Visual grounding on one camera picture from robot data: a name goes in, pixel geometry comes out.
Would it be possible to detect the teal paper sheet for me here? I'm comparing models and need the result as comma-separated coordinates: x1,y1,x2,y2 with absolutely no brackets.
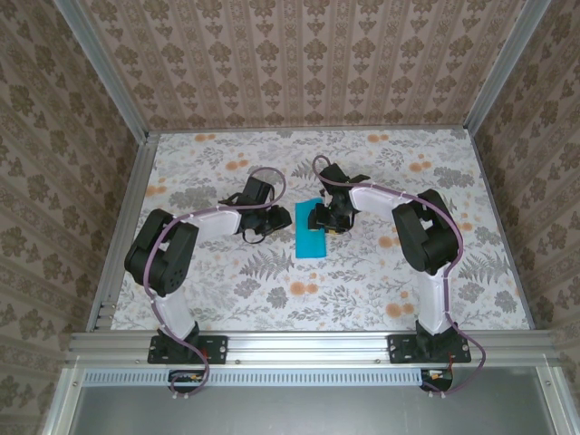
294,197,329,260

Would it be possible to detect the grey metal sheet panel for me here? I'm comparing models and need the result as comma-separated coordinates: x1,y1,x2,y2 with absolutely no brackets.
67,384,554,435

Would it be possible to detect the floral table cover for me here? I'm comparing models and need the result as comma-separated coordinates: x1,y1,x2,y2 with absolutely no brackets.
111,130,531,332

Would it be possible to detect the wide aluminium frame rail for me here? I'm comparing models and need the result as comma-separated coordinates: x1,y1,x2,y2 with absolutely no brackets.
65,330,561,366

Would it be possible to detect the aluminium table side rail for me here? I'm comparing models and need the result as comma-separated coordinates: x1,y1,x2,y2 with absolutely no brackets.
85,130,160,334

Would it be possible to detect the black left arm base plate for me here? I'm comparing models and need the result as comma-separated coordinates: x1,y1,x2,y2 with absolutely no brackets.
148,333,228,365

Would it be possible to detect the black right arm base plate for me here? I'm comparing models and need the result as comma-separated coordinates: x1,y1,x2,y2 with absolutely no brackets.
388,333,472,365

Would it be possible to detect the grey slotted cable duct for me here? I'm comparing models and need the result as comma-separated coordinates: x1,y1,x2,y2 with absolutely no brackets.
83,369,427,387

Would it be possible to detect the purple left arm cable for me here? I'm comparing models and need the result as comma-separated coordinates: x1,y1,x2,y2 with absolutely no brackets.
142,167,287,402

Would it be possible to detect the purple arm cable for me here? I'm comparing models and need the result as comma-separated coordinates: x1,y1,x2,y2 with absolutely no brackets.
313,154,487,400
142,167,287,402

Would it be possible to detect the black electronics board with wires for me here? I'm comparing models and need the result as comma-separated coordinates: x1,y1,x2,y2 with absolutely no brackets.
168,369,205,394
419,362,455,394

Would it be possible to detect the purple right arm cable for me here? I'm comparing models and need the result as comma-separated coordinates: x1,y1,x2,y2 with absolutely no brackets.
313,154,487,400

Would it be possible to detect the aluminium frame post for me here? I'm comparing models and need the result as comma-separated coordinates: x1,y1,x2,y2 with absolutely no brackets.
56,0,151,140
462,0,547,132

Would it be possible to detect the aluminium lower frame rail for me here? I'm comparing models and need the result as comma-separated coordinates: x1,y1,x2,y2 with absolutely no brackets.
534,364,570,435
43,364,85,435

